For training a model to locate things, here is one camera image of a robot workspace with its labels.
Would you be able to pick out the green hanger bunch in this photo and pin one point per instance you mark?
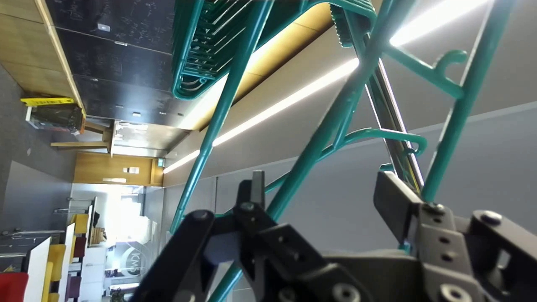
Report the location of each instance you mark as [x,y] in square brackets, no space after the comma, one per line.
[187,56]

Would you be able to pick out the yellow black stand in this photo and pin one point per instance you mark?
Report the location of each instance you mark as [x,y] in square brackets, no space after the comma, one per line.
[48,102]

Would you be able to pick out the green plastic hanger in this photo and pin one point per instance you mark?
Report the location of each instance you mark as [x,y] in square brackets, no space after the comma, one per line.
[330,112]
[219,112]

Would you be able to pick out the green exit sign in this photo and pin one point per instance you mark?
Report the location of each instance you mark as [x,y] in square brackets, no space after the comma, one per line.
[160,162]

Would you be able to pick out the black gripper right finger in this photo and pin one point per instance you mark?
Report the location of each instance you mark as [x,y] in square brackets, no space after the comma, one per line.
[414,224]

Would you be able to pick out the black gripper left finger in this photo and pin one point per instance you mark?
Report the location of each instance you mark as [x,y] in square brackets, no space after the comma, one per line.
[258,191]

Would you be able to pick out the ceiling light strip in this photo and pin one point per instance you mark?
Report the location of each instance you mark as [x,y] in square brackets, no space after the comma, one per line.
[291,98]

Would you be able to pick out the wooden high table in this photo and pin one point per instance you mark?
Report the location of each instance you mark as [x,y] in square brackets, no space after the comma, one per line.
[78,145]

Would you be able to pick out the red chair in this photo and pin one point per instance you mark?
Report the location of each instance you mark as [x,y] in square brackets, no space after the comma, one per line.
[13,288]

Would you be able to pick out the wooden door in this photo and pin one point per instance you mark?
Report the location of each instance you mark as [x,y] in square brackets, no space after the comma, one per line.
[107,169]

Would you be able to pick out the metal clothes rail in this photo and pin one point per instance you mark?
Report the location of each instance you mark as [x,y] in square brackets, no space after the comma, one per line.
[387,112]

